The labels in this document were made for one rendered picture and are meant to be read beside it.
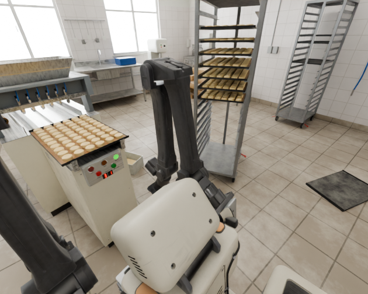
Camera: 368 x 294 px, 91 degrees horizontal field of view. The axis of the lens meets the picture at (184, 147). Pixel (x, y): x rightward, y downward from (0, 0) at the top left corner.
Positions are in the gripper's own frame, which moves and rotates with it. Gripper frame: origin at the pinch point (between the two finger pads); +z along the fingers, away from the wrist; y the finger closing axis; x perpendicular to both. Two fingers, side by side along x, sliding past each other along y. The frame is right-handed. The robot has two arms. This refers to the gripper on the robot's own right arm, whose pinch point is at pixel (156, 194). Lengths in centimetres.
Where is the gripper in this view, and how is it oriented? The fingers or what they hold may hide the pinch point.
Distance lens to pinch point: 95.9
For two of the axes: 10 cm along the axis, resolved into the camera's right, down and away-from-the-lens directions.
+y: -6.6, 4.1, -6.3
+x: 6.9, 6.7, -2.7
